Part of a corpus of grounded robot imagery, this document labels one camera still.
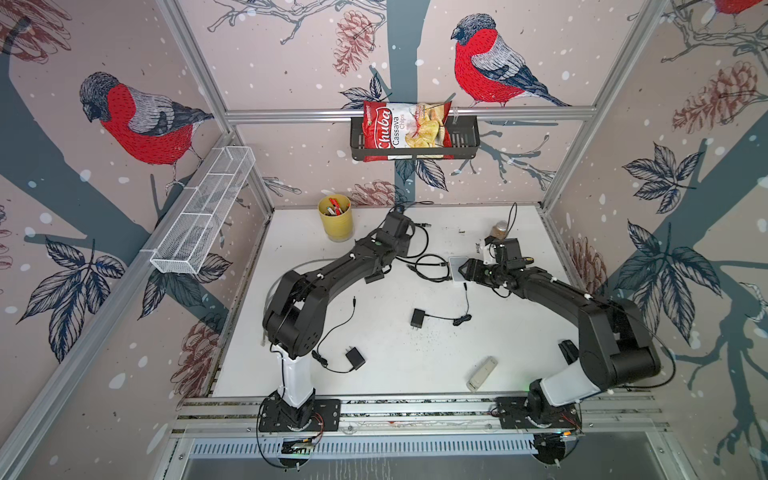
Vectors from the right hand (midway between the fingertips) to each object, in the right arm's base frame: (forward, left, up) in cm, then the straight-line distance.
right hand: (463, 274), depth 93 cm
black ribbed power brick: (+2, +29, -6) cm, 30 cm away
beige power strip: (-29, -2, -5) cm, 30 cm away
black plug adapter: (-12, +14, -6) cm, 19 cm away
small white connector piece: (+24, -3, -7) cm, 25 cm away
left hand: (+7, +21, +10) cm, 24 cm away
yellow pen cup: (+23, +44, +6) cm, 50 cm away
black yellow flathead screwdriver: (+10, -25, -6) cm, 27 cm away
